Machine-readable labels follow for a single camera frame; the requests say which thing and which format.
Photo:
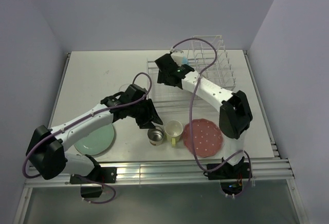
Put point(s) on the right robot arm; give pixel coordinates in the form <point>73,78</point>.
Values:
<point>234,111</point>

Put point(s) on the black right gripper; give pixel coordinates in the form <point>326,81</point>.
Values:
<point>161,78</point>

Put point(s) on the pink dotted plate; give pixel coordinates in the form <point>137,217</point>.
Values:
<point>208,139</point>

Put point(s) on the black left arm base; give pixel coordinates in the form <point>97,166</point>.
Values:
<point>96,183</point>

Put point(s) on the clear drinking glass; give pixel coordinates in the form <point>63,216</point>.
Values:
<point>123,87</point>

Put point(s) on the blue ceramic mug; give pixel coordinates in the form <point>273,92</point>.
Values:
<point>184,61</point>

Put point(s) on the yellow ceramic mug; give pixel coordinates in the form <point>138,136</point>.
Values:
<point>173,130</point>

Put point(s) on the green ceramic plate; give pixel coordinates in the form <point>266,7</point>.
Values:
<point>97,141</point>

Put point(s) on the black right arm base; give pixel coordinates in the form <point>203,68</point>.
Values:
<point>239,171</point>

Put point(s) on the white wire dish rack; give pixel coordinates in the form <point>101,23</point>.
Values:
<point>214,60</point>

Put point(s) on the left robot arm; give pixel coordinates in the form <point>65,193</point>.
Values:
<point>47,150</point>

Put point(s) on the metal tin cup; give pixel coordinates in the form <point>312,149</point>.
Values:
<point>155,136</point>

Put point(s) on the aluminium frame rail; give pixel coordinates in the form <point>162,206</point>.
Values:
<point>176,172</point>

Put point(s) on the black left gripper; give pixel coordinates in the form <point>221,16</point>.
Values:
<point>150,114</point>

